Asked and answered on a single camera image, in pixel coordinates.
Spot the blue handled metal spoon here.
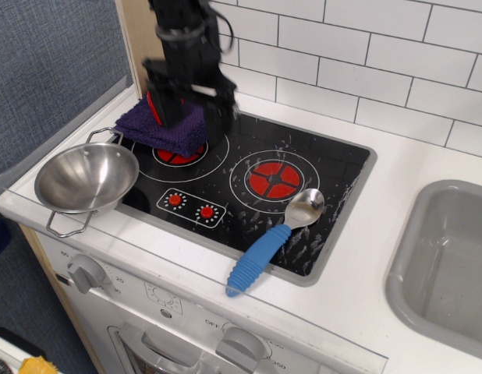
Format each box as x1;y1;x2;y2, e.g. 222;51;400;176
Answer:
225;189;325;297

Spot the oven door with handle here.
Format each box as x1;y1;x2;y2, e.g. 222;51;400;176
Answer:
107;321;281;374

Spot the purple knitted cloth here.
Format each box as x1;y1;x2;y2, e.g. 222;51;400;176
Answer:
115;97;207;157

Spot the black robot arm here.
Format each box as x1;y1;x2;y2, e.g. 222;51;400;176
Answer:
143;1;236;146

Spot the grey left oven knob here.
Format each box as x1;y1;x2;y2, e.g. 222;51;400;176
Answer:
67;254;106;295

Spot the steel bowl with handles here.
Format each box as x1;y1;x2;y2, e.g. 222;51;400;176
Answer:
34;128;140;238

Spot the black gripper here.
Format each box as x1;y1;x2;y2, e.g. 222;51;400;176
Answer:
142;26;239;146

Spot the grey oven knob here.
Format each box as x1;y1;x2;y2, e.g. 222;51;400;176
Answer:
215;327;268;373
67;254;106;295

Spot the grey right oven knob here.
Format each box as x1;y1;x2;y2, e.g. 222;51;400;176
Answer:
215;327;268;373

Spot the grey toy sink basin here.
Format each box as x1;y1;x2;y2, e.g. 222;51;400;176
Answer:
386;180;482;359

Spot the yellow object at corner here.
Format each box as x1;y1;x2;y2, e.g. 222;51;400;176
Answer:
18;356;59;374

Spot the red toy strawberry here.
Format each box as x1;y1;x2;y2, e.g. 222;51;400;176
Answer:
146;91;186;125

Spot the black toy stovetop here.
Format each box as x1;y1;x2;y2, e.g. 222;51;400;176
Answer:
116;111;377;286

